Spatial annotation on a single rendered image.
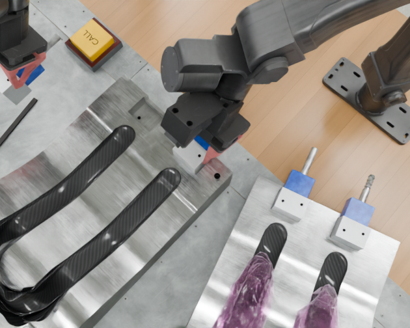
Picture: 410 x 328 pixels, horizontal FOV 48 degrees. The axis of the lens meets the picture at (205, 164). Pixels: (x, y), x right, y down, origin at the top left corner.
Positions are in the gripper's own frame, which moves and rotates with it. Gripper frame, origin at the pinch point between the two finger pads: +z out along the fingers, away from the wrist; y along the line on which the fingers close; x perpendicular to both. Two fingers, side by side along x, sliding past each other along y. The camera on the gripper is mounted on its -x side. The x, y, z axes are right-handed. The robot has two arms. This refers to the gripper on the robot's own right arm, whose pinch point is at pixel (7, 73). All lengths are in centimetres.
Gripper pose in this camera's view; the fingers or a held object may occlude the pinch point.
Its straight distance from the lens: 80.5
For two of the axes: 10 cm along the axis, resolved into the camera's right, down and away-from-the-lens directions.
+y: 7.3, 6.7, -1.6
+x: 6.0, -5.1, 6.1
